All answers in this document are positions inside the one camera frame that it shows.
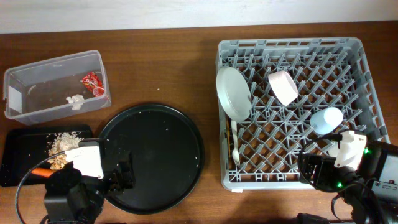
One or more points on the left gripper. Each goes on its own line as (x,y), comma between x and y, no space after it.
(117,186)

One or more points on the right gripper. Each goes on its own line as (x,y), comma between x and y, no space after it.
(324,165)

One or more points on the cream white cup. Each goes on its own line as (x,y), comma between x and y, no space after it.
(333,151)

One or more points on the light blue cup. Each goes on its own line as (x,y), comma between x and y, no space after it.
(326,120)

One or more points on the orange carrot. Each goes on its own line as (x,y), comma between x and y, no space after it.
(43,172)

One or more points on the white tissue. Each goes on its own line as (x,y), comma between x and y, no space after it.
(76,101)

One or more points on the white plastic fork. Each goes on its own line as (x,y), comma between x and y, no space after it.
(235,152)

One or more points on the pink bowl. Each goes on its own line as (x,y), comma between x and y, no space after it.
(283,87)

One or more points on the red snack wrapper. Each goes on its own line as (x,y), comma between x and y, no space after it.
(92,82)

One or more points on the wooden chopstick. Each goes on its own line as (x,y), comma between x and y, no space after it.
(228,137)

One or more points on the grey plate with rice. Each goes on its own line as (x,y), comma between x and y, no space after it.
(233,93)

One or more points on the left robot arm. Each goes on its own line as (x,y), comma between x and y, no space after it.
(72,197)

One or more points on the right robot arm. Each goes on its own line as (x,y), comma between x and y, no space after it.
(371,189)

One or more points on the grey dishwasher rack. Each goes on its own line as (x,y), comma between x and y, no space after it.
(269,92)

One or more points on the round black tray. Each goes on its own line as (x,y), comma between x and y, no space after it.
(166,152)

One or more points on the pile of rice and shells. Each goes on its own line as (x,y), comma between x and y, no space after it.
(62,142)

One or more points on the black rectangular tray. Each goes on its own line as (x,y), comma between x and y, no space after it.
(24,148)

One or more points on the clear plastic bin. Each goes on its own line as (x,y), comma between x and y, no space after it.
(36,93)

